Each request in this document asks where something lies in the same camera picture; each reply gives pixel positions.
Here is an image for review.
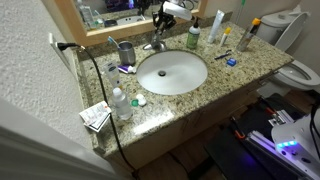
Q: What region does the white wall outlet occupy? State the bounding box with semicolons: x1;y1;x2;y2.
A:
48;32;75;75

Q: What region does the small blue box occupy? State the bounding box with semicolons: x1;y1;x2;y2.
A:
226;58;237;67

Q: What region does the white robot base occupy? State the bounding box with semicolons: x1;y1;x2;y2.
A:
229;107;320;180

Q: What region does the tall white tube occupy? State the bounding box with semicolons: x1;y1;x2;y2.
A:
207;10;225;43

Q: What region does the white oval sink basin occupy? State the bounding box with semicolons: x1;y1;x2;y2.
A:
136;50;208;95

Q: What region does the wooden vanity cabinet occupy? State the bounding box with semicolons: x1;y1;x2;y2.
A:
105;80;260;171

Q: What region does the grey metal cup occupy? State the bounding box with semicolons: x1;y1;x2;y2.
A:
118;41;136;65

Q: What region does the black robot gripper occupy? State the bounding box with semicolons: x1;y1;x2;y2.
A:
152;2;176;35

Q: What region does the blue white toothbrush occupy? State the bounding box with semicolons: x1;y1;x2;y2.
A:
108;36;120;49

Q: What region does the black power cable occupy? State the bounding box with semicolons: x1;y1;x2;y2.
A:
54;41;140;179

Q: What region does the clear plastic bottle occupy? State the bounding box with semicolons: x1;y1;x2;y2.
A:
113;88;133;120

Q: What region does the wooden framed mirror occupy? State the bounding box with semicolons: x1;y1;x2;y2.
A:
53;0;208;48

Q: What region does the green soap pump bottle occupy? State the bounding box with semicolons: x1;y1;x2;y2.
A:
186;19;201;49

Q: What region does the small yellow capped bottle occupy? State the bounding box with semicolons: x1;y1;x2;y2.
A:
219;27;231;47

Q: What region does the purple white toothpaste tube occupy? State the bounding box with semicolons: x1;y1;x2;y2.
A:
118;65;137;74

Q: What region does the white toilet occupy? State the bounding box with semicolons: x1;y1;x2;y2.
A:
256;6;320;97

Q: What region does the blue razor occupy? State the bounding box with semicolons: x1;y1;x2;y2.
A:
214;50;232;60

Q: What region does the white lotion tube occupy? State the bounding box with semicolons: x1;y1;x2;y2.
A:
103;62;122;88

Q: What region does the clear orange capped bottle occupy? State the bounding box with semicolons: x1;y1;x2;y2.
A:
236;18;261;52

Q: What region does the green white contact lens case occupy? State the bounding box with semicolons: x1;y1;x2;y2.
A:
131;94;147;107

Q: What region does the chrome faucet with handle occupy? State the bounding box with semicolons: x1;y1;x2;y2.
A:
143;31;167;51

